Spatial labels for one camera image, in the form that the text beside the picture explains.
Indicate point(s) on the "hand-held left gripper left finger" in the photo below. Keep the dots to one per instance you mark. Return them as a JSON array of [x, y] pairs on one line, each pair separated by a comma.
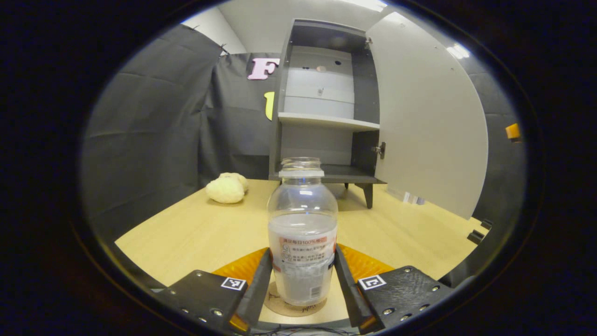
[[259, 294]]

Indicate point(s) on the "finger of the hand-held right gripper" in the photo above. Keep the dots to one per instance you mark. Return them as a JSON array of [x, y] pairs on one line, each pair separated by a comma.
[[512, 131]]

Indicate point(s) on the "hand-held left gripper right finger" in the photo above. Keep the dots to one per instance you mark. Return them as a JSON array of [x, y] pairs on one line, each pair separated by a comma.
[[347, 289]]

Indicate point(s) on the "round cork coaster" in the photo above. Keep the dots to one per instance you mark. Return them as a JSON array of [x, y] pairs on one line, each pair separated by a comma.
[[289, 310]]

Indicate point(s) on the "clear plastic bottle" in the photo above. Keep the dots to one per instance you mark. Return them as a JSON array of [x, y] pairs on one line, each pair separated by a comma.
[[303, 224]]

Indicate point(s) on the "beige cabinet door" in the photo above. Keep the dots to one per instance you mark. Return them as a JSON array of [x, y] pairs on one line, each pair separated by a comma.
[[429, 116]]

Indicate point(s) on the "grey cabinet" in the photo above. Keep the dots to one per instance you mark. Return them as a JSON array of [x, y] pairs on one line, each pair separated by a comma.
[[366, 93]]

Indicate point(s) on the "small black block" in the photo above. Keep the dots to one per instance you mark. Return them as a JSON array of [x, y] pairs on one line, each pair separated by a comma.
[[486, 223], [475, 236]]

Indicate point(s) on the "small ceiling light panel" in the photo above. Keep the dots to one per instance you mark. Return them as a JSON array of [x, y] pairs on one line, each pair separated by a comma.
[[458, 51]]

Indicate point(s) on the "cream plush toy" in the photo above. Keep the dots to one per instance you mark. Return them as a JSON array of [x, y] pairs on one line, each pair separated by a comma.
[[226, 190]]

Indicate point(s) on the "black backdrop cloth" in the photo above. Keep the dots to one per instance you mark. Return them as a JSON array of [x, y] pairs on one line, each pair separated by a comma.
[[149, 140]]

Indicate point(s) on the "large ceiling light panel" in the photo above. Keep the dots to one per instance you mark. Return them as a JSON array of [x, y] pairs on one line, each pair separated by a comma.
[[368, 4]]

